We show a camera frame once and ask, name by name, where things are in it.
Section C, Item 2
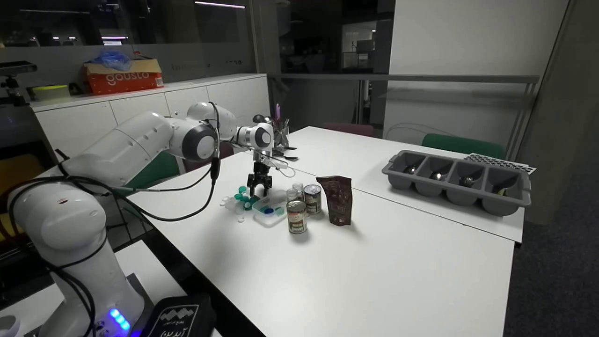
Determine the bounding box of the black control device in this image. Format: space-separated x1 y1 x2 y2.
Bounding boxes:
140 295 216 337

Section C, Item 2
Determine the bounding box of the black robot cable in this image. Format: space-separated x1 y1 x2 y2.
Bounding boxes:
5 147 222 276

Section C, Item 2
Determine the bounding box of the small white-capped bottle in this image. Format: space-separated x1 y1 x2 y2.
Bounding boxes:
284 181 304 203

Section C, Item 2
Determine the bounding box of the small glass jar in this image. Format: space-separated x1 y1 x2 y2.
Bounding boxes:
302 181 325 215

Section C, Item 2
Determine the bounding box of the metal handrail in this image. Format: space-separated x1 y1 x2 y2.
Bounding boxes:
276 72 540 85

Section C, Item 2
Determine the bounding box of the orange cardboard box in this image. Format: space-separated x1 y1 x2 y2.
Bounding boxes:
82 57 164 97

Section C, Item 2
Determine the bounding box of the grey mesh mat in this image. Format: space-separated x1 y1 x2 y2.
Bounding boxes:
463 151 536 177

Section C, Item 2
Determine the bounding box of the grey cutlery tray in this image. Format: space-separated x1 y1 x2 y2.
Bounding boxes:
379 147 533 216

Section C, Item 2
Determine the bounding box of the yellow container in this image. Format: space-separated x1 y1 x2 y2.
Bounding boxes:
31 82 72 104

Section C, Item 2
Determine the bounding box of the green chair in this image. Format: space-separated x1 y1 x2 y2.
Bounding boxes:
420 130 505 160
126 149 186 190

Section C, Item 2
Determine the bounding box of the white cabinet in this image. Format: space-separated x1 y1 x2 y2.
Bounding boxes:
29 72 271 164

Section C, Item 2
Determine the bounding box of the glass jar with yellow label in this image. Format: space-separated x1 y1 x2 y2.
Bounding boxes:
286 196 310 237

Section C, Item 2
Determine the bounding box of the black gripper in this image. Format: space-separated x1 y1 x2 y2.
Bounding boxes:
244 155 274 198

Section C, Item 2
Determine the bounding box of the blue plastic bag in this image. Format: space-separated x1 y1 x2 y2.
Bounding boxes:
91 50 132 70

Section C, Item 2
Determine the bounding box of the dark tool stand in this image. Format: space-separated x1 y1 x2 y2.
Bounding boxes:
269 100 299 162

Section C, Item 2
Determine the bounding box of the brown foil pouch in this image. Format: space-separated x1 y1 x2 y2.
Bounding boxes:
314 173 355 226

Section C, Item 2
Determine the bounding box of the black camera stand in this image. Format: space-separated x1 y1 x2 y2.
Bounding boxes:
0 59 38 108

